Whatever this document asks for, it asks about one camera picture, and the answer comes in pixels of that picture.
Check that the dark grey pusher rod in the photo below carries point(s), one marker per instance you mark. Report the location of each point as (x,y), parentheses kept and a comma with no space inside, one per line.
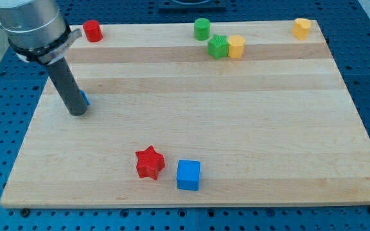
(65,84)

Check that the green cylinder block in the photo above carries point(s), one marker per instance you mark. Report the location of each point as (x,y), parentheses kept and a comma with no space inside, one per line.
(202,29)

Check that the red star block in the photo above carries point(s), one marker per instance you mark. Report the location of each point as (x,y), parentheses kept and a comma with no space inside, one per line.
(149,163)

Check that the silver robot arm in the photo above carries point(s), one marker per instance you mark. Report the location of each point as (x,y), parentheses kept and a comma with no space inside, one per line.
(37,30)

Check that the blue cube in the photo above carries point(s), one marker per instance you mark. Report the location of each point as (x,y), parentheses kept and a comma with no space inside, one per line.
(188,175)

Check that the yellow hexagon block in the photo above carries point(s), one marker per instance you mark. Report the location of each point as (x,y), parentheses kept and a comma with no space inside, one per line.
(236,46)

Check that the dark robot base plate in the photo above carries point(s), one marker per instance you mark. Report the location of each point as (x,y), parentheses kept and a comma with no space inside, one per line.
(164,5)

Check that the small blue block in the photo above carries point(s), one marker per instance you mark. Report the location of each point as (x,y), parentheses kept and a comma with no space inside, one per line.
(85,97)

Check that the red cylinder block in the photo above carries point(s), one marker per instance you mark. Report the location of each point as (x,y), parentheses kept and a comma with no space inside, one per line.
(92,31)

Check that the wooden board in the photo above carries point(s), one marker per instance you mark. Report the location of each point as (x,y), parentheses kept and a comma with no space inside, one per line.
(274,128)

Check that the yellow heart block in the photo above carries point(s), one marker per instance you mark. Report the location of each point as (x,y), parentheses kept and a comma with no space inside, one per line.
(301,28)

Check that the green star block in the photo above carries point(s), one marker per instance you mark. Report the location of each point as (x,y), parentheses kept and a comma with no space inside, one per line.
(218,46)

